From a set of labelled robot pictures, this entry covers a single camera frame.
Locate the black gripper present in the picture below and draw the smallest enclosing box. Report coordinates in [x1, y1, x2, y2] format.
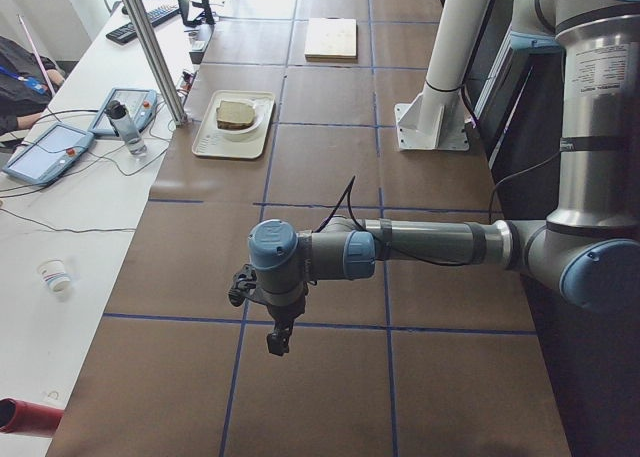
[266, 296, 306, 355]

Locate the bread slice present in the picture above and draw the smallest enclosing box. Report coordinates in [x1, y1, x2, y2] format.
[216, 100, 255, 130]

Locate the white round plate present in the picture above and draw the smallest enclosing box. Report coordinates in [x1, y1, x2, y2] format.
[216, 98, 265, 134]

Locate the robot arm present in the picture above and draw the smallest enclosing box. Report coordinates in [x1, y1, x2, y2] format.
[229, 0, 639, 355]

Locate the cream bear tray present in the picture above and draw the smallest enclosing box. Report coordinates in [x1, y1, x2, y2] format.
[192, 90, 275, 160]

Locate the paper cup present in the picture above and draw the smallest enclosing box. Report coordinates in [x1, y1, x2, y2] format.
[37, 259, 71, 293]

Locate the far blue teach pendant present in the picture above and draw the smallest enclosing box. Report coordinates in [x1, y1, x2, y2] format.
[88, 88, 161, 138]

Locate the blue teach pendant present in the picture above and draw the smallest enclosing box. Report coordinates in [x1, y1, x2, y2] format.
[2, 123, 94, 186]
[88, 88, 161, 138]

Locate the orange black connector block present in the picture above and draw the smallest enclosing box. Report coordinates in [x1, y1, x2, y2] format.
[176, 69, 196, 99]

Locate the clear water bottle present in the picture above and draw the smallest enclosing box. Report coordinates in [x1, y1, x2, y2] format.
[105, 100, 147, 156]

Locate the red cylinder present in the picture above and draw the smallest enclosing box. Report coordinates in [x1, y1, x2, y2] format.
[1, 398, 64, 437]

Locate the near blue teach pendant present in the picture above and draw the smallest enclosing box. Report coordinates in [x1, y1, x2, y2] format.
[2, 123, 94, 186]

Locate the bamboo cutting board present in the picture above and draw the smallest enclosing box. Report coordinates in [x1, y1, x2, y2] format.
[304, 18, 358, 61]

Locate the black keyboard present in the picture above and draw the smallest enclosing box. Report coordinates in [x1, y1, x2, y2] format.
[105, 4, 181, 46]

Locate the seated person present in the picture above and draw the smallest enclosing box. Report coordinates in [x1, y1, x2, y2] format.
[1, 37, 64, 135]

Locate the black monitor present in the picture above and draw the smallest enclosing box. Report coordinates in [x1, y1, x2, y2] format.
[176, 0, 215, 28]

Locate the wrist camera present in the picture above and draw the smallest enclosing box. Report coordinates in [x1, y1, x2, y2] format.
[228, 263, 260, 307]

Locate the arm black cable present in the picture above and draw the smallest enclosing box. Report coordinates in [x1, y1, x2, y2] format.
[312, 149, 564, 266]

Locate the white camera mast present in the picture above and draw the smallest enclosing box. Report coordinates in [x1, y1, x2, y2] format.
[394, 0, 491, 151]

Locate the aluminium frame post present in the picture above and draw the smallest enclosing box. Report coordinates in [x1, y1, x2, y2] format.
[122, 0, 188, 127]

